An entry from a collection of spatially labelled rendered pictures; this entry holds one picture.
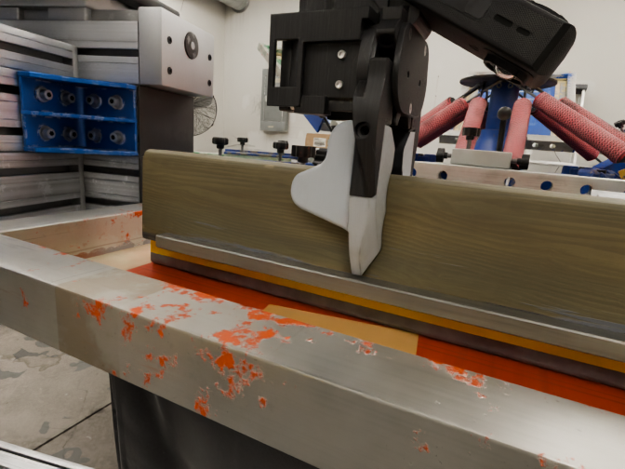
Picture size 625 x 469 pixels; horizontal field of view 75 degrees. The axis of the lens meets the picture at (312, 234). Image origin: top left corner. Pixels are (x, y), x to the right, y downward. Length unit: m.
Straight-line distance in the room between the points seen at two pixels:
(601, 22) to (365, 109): 4.84
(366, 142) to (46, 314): 0.19
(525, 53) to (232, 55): 6.01
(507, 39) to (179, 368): 0.22
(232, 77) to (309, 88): 5.91
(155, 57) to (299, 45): 0.34
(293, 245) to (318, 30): 0.13
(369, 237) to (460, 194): 0.06
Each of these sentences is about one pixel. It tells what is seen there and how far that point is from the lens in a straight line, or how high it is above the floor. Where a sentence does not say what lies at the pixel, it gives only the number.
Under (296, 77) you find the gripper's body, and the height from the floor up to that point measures 1.11.
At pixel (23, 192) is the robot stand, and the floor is 0.99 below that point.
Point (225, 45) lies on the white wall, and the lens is 6.31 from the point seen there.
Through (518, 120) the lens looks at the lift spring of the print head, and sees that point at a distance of 1.30.
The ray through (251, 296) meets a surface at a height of 0.95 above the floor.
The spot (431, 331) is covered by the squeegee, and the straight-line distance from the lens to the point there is 0.27.
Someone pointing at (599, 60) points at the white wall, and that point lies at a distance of 4.96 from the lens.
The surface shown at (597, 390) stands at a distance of 0.28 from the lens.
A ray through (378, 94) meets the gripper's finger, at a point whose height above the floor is 1.10.
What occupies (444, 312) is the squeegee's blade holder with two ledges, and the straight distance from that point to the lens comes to 0.24.
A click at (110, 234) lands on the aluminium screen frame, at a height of 0.97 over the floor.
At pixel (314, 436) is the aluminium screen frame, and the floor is 0.97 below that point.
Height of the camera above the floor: 1.07
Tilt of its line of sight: 13 degrees down
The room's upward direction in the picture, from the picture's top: 4 degrees clockwise
